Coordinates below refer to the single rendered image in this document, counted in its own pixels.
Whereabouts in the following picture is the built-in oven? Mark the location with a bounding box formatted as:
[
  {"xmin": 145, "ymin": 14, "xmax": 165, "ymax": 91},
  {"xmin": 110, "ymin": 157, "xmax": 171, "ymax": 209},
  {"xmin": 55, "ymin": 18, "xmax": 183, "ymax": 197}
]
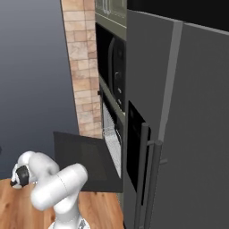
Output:
[{"xmin": 98, "ymin": 78, "xmax": 126, "ymax": 181}]

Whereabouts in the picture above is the black microwave oven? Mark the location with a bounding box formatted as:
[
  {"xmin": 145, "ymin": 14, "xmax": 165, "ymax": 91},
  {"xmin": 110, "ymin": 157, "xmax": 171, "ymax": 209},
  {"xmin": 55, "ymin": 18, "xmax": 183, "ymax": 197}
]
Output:
[{"xmin": 95, "ymin": 22, "xmax": 127, "ymax": 113}]

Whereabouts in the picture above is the black oven door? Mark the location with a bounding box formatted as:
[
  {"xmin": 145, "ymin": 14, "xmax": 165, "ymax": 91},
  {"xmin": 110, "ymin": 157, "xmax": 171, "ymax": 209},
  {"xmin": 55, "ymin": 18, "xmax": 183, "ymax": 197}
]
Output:
[{"xmin": 53, "ymin": 131, "xmax": 124, "ymax": 193}]

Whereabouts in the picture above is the narrow grey fridge door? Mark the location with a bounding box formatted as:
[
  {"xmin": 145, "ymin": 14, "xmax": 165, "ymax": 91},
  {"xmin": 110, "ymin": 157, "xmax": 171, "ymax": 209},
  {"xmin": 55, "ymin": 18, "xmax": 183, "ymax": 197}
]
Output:
[{"xmin": 123, "ymin": 8, "xmax": 184, "ymax": 229}]

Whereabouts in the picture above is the wide grey fridge door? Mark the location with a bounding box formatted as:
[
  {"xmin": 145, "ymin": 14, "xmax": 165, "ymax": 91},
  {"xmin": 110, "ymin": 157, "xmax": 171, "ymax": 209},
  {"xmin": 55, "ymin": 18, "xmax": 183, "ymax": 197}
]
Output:
[{"xmin": 148, "ymin": 22, "xmax": 229, "ymax": 229}]

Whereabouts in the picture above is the olive green cupboard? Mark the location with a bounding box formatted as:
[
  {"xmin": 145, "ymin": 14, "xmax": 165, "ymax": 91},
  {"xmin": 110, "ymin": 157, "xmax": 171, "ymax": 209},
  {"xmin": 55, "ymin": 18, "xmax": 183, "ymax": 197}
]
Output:
[{"xmin": 94, "ymin": 0, "xmax": 129, "ymax": 40}]

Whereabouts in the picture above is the wire oven rack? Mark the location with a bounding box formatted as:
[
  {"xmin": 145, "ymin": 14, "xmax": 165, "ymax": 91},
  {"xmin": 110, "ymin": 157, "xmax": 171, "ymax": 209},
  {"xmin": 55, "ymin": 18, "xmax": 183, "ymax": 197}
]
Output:
[{"xmin": 101, "ymin": 102, "xmax": 123, "ymax": 179}]

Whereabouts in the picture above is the grey microwave door handle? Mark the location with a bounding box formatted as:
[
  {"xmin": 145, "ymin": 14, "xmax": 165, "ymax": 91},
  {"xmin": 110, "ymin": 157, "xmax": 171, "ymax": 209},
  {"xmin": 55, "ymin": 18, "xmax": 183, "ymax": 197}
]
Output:
[{"xmin": 107, "ymin": 37, "xmax": 116, "ymax": 94}]

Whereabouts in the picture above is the dark grey fridge handle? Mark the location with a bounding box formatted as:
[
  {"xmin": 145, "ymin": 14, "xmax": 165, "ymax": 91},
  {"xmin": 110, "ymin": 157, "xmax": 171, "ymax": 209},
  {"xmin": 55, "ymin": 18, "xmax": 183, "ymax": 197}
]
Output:
[{"xmin": 143, "ymin": 140, "xmax": 168, "ymax": 229}]

